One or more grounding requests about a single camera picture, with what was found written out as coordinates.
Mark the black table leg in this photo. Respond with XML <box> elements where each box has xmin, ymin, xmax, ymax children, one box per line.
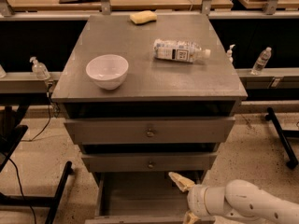
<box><xmin>265</xmin><ymin>107</ymin><xmax>299</xmax><ymax>169</ymax></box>
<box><xmin>0</xmin><ymin>161</ymin><xmax>73</xmax><ymax>224</ymax></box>

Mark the grey bottom drawer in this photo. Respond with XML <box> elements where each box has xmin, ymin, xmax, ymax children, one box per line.
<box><xmin>84</xmin><ymin>171</ymin><xmax>188</xmax><ymax>224</ymax></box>

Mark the black table leg right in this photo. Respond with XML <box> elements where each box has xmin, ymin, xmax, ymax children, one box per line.
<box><xmin>265</xmin><ymin>107</ymin><xmax>299</xmax><ymax>169</ymax></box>

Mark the clear pump dispenser bottle left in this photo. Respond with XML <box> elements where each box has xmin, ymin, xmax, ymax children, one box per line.
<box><xmin>30</xmin><ymin>57</ymin><xmax>50</xmax><ymax>80</ymax></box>

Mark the grey drawer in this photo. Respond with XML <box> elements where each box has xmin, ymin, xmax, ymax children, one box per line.
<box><xmin>84</xmin><ymin>171</ymin><xmax>188</xmax><ymax>224</ymax></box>
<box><xmin>81</xmin><ymin>152</ymin><xmax>217</xmax><ymax>173</ymax></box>
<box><xmin>64</xmin><ymin>117</ymin><xmax>235</xmax><ymax>145</ymax></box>

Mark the standing clear water bottle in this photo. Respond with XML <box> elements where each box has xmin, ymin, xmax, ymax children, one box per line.
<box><xmin>250</xmin><ymin>47</ymin><xmax>272</xmax><ymax>76</ymax></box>

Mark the white bowl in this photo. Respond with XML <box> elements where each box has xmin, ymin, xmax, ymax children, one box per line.
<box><xmin>86</xmin><ymin>54</ymin><xmax>129</xmax><ymax>90</ymax></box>

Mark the lying plastic bottle with label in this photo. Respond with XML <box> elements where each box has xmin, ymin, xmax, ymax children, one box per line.
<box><xmin>153</xmin><ymin>39</ymin><xmax>211</xmax><ymax>63</ymax></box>

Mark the yellow sponge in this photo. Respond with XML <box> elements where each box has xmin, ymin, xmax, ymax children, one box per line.
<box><xmin>130</xmin><ymin>10</ymin><xmax>157</xmax><ymax>25</ymax></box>

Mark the black table leg left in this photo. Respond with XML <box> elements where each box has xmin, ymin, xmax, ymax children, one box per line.
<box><xmin>0</xmin><ymin>161</ymin><xmax>73</xmax><ymax>224</ymax></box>

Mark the black cable on floor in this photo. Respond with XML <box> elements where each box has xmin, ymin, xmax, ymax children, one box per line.
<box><xmin>0</xmin><ymin>152</ymin><xmax>38</xmax><ymax>224</ymax></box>

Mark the grey top drawer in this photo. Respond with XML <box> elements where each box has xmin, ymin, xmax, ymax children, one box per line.
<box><xmin>64</xmin><ymin>117</ymin><xmax>235</xmax><ymax>145</ymax></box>

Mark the grey middle drawer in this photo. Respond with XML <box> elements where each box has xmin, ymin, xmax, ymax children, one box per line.
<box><xmin>81</xmin><ymin>152</ymin><xmax>217</xmax><ymax>173</ymax></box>

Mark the grey wooden drawer cabinet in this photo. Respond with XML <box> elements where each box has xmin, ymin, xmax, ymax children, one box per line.
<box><xmin>50</xmin><ymin>13</ymin><xmax>249</xmax><ymax>185</ymax></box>

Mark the small white pump bottle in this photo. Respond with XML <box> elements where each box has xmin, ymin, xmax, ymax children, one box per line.
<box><xmin>226</xmin><ymin>44</ymin><xmax>235</xmax><ymax>63</ymax></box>

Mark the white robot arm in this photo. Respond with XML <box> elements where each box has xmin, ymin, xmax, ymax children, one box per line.
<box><xmin>168</xmin><ymin>172</ymin><xmax>299</xmax><ymax>224</ymax></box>

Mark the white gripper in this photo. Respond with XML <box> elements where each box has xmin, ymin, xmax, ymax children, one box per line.
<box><xmin>168</xmin><ymin>172</ymin><xmax>208</xmax><ymax>224</ymax></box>

